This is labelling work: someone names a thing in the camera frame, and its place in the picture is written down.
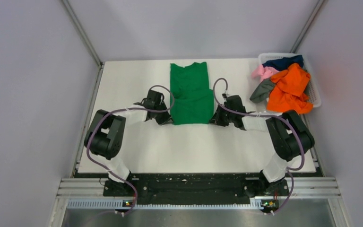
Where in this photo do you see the green t shirt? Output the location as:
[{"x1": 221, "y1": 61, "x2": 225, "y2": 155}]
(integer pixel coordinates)
[{"x1": 170, "y1": 62, "x2": 214, "y2": 125}]

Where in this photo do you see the white cable duct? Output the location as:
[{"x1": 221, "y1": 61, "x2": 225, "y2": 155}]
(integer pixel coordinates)
[{"x1": 67, "y1": 199, "x2": 264, "y2": 210}]

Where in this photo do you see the orange t shirt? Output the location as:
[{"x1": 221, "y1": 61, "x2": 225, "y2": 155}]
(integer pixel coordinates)
[{"x1": 267, "y1": 63, "x2": 313, "y2": 114}]

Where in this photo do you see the white plastic laundry basket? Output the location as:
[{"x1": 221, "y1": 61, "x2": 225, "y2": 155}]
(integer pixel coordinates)
[{"x1": 258, "y1": 52, "x2": 321, "y2": 108}]

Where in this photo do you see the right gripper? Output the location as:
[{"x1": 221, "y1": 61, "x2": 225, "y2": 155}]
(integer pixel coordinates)
[{"x1": 209, "y1": 105, "x2": 235, "y2": 127}]

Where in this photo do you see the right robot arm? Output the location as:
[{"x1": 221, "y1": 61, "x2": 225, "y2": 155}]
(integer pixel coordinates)
[{"x1": 209, "y1": 93, "x2": 315, "y2": 197}]

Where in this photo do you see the aluminium frame rail left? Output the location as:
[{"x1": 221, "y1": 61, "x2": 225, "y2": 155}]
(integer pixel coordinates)
[{"x1": 60, "y1": 0, "x2": 103, "y2": 68}]

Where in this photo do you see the aluminium frame rail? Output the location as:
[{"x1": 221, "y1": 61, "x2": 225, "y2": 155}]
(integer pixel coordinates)
[
  {"x1": 60, "y1": 0, "x2": 103, "y2": 68},
  {"x1": 289, "y1": 0, "x2": 328, "y2": 53}
]

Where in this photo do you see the grey t shirt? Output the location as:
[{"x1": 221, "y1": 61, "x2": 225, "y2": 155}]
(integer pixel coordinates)
[{"x1": 250, "y1": 78, "x2": 276, "y2": 104}]

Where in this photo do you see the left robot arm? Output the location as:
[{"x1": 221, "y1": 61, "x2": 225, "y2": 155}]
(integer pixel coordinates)
[{"x1": 84, "y1": 88, "x2": 172, "y2": 197}]

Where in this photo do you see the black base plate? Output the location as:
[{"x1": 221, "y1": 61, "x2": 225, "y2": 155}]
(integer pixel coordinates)
[{"x1": 103, "y1": 173, "x2": 289, "y2": 205}]

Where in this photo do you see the pink t shirt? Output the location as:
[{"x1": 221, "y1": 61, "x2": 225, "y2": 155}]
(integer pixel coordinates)
[{"x1": 251, "y1": 64, "x2": 279, "y2": 82}]

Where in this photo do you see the aluminium frame rail right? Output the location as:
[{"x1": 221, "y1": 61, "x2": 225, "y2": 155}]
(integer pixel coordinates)
[{"x1": 289, "y1": 0, "x2": 328, "y2": 53}]

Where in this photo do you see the navy blue t shirt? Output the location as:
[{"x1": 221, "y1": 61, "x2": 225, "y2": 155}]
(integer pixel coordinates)
[{"x1": 262, "y1": 55, "x2": 304, "y2": 71}]

